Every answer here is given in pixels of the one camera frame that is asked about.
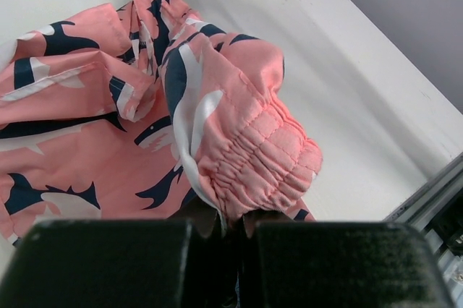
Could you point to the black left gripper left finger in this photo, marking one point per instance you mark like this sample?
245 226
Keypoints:
124 263

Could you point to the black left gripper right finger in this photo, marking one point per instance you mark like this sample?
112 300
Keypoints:
285 263

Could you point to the pink shark print shorts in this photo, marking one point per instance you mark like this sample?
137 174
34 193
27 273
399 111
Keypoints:
132 112

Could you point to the aluminium mounting rail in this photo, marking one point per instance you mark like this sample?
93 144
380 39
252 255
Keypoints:
435 210

